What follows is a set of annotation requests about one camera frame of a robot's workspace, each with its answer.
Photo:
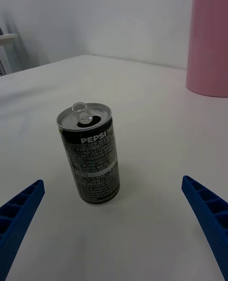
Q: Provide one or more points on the white shelf unit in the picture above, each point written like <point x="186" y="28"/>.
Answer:
<point x="6" y="48"/>

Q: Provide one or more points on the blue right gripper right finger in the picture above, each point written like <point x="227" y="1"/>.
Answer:
<point x="213" y="219"/>

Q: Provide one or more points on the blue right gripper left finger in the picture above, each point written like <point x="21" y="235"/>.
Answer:
<point x="16" y="217"/>

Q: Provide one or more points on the black drink can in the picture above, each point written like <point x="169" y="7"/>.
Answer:
<point x="95" y="162"/>

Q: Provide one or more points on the pink plastic bin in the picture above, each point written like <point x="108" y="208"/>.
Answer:
<point x="209" y="39"/>

